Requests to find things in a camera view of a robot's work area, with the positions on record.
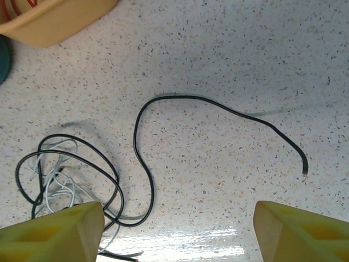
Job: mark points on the teal plastic tray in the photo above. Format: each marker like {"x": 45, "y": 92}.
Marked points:
{"x": 4, "y": 60}

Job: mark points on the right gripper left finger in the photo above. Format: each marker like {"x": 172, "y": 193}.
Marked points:
{"x": 46, "y": 237}

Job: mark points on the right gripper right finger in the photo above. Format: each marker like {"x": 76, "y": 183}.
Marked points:
{"x": 305, "y": 237}

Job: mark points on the orange plastic tray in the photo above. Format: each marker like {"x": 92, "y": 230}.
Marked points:
{"x": 62, "y": 19}

